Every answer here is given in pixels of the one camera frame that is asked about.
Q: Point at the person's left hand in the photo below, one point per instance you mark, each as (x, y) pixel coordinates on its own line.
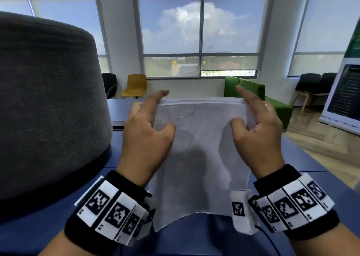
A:
(143, 143)

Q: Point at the person's right hand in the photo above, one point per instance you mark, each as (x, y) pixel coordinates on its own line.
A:
(261, 140)

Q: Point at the aligned white paper stack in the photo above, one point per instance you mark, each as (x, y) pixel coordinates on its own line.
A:
(202, 152)

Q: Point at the green sofa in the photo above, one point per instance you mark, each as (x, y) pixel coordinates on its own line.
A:
(253, 95)

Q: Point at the yellow chair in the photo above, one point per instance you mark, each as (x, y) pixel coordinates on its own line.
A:
(135, 85)

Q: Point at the dark green chair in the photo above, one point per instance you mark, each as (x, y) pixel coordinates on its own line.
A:
(110, 84)

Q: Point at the left wristband with marker tiles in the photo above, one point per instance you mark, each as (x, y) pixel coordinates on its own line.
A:
(109, 205)

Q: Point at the wristband with marker tiles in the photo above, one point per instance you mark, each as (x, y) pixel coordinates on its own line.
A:
(295, 205)
(109, 205)

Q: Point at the right wristband with marker tiles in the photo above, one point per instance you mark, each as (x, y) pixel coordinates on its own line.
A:
(295, 205)

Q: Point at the black chair with wooden legs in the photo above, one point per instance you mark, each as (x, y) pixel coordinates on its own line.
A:
(328, 81)
(308, 83)

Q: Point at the white banner stand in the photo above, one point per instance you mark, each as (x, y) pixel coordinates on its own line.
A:
(343, 95)

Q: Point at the grey felt pillar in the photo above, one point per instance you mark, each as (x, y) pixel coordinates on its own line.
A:
(50, 109)

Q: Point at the large framed window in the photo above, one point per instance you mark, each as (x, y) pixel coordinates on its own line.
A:
(168, 25)

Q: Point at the window with white blind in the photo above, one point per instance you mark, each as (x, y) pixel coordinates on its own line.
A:
(323, 25)

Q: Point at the narrow window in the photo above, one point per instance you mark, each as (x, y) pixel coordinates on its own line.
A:
(70, 14)

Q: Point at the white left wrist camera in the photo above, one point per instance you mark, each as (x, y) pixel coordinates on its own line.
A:
(149, 211)

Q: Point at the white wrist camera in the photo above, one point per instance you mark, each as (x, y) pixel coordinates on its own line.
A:
(242, 211)
(149, 211)

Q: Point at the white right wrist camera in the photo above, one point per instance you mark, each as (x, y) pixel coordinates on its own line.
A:
(242, 211)

